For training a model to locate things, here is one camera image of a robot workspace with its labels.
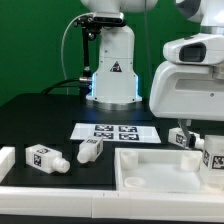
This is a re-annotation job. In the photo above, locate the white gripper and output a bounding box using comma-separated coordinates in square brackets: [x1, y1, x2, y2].
[149, 33, 224, 148]

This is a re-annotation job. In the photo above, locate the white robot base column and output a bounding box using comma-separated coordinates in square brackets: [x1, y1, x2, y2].
[81, 0, 158, 110]

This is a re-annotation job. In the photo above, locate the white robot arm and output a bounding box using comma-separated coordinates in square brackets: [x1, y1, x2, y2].
[149, 0, 224, 148]

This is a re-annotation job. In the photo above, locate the white marker sheet with tags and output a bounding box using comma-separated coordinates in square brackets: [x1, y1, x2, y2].
[70, 123, 161, 143]

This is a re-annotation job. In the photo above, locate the white left fence bar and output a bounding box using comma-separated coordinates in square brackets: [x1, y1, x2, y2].
[0, 147, 15, 183]

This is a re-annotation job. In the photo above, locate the white fence bar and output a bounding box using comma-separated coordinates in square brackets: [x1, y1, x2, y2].
[0, 147, 15, 183]
[0, 187, 224, 223]

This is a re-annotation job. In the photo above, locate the white front fence bar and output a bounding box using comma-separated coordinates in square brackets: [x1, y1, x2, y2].
[0, 187, 224, 223]

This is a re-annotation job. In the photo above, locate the black cable on table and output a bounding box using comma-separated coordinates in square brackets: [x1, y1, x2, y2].
[40, 79, 88, 96]

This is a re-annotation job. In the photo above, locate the grey camera on black stand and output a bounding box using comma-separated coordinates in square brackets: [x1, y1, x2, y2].
[73, 12, 126, 93]

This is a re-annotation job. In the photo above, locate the grey camera cable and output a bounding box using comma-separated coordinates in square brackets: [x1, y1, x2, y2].
[60, 12, 94, 96]

